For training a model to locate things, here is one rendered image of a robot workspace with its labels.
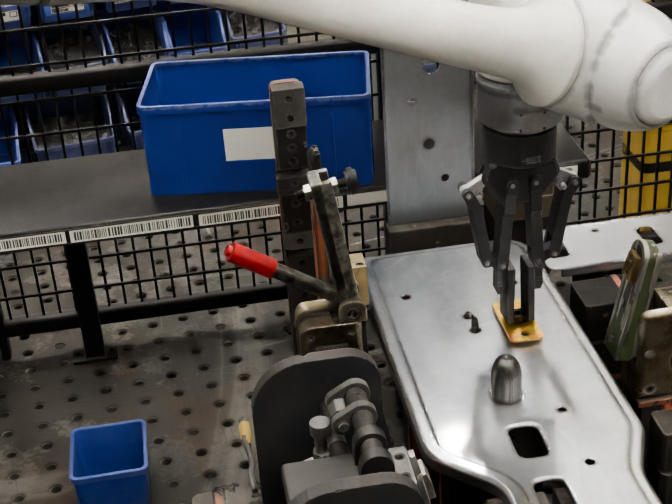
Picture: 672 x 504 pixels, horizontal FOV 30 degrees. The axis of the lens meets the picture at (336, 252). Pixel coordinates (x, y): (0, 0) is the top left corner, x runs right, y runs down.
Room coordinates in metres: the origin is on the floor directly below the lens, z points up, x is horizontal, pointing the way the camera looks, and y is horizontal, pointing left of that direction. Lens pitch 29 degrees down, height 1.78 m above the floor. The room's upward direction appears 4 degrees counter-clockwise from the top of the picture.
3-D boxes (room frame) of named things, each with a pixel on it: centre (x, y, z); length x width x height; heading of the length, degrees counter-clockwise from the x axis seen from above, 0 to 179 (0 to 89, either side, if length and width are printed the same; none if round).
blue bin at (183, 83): (1.58, 0.09, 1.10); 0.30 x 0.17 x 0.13; 88
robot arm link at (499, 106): (1.18, -0.20, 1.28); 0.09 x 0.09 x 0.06
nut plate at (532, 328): (1.18, -0.20, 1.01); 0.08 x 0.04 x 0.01; 8
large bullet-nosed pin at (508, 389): (1.05, -0.17, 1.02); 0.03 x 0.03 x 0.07
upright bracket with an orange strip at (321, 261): (1.26, 0.02, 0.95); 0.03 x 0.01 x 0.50; 7
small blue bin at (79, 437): (1.28, 0.31, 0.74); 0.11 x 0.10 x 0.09; 7
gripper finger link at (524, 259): (1.19, -0.21, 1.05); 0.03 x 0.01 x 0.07; 8
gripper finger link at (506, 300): (1.18, -0.19, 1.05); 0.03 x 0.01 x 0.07; 8
